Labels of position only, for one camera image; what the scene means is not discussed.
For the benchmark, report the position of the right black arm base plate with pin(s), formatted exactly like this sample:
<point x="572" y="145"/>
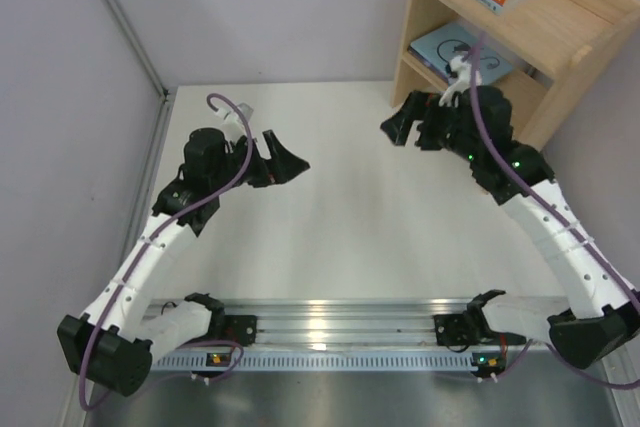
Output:
<point x="455" y="330"/>

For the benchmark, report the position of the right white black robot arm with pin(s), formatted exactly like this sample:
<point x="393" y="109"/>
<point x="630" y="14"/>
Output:
<point x="600" y="311"/>

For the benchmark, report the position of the dark purple galaxy book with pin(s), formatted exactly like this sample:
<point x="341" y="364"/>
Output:
<point x="436" y="67"/>

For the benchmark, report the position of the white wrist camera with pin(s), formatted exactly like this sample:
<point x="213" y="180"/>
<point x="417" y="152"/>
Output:
<point x="232" y="120"/>
<point x="460" y="69"/>

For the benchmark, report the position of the perforated cable duct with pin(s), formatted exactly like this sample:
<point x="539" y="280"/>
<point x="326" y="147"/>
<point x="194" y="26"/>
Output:
<point x="316" y="361"/>

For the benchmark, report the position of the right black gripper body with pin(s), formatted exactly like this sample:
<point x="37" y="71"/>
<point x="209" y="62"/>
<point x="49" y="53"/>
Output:
<point x="422" y="123"/>

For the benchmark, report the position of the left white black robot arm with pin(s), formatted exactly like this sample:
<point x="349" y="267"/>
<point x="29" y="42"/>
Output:
<point x="110" y="343"/>

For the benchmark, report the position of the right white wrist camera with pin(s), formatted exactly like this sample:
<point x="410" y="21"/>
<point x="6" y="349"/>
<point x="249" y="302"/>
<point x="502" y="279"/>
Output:
<point x="460" y="69"/>

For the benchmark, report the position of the wooden two-tier shelf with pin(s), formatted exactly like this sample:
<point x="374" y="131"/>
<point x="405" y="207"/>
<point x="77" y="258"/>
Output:
<point x="569" y="41"/>

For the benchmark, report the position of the light blue swan book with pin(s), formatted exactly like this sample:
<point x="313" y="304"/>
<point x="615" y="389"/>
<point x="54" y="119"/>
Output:
<point x="452" y="40"/>

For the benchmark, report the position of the aluminium mounting rail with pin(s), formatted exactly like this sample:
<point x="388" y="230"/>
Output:
<point x="338" y="325"/>

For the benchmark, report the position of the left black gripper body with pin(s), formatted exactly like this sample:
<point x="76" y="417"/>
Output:
<point x="261" y="167"/>

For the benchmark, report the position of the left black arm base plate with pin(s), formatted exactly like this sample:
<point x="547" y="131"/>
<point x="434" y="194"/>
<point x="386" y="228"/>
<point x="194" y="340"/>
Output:
<point x="241" y="329"/>

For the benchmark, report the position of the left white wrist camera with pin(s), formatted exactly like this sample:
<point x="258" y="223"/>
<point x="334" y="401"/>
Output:
<point x="232" y="120"/>

